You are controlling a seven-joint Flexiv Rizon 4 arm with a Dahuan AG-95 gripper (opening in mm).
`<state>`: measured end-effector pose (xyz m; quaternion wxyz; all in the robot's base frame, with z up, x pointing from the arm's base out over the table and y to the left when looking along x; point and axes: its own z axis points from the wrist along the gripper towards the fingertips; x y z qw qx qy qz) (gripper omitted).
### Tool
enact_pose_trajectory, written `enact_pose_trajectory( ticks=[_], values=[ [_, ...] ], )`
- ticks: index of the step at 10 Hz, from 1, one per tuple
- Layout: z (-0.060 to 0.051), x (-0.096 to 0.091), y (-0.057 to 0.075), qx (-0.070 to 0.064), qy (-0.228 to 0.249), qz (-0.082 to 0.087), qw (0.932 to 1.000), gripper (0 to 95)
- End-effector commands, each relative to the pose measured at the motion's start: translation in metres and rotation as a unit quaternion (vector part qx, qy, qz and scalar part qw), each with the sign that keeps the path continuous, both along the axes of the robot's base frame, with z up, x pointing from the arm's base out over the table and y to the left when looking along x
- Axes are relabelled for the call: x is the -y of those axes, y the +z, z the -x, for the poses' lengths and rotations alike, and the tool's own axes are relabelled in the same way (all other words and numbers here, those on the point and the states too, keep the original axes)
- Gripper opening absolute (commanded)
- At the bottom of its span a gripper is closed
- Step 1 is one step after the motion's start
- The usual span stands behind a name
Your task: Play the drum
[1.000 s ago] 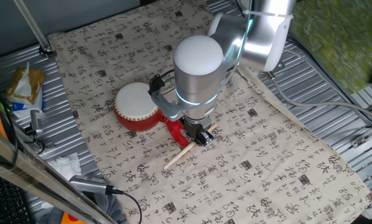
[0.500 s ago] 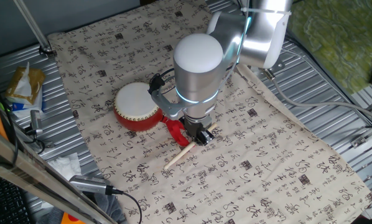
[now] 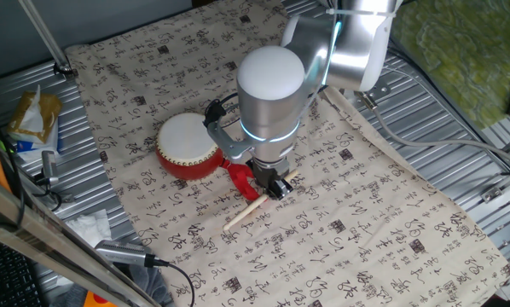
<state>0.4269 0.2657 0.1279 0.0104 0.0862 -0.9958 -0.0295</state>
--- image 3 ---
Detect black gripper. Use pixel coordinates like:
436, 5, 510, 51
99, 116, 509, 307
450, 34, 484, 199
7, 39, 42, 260
250, 159, 294, 201

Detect wooden drumstick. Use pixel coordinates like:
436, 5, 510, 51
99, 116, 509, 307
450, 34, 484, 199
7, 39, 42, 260
223, 169, 301, 232

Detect red drum with white skin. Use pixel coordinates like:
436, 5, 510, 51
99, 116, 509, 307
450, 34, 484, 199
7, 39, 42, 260
154, 111, 227, 182

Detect beige calligraphy print cloth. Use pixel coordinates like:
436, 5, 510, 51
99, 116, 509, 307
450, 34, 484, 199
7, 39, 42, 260
65, 0, 510, 307

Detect white crumpled tissue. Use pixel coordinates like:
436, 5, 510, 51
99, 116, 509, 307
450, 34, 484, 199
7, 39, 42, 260
65, 208, 113, 248

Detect orange emergency stop box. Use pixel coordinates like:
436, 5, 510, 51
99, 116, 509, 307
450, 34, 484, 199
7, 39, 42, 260
83, 291, 119, 307

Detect green yellow mat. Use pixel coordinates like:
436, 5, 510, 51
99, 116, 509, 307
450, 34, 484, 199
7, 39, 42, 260
385, 0, 510, 131

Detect yellow tissue pack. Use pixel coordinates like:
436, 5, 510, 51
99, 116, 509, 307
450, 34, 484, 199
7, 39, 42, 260
6, 84, 63, 163

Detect grey metal pole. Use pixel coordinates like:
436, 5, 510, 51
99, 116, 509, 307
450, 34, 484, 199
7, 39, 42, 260
18, 0, 78, 78

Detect black keyboard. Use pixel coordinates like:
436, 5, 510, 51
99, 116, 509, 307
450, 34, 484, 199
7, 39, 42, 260
0, 233, 47, 307

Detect red ribbon strap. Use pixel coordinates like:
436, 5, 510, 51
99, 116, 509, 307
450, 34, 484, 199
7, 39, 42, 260
220, 158, 263, 202

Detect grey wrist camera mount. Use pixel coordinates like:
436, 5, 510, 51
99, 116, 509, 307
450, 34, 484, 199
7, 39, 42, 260
202, 98, 256, 163

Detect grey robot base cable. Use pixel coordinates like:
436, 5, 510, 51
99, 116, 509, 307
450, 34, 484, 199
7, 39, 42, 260
359, 91, 510, 170

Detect black camera cable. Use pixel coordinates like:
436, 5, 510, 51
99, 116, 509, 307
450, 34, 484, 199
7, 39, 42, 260
143, 254, 195, 307

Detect long silver camera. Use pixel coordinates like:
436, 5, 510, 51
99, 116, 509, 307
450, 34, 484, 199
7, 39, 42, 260
94, 240, 156, 269

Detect aluminium profile bracket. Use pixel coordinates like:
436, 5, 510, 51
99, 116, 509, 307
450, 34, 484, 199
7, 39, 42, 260
480, 127, 510, 204

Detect small silver camera on mount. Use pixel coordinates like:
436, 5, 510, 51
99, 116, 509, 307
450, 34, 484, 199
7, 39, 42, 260
32, 149, 75, 204

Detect aluminium frame bar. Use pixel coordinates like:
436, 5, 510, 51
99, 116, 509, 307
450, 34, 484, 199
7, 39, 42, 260
0, 170, 162, 307

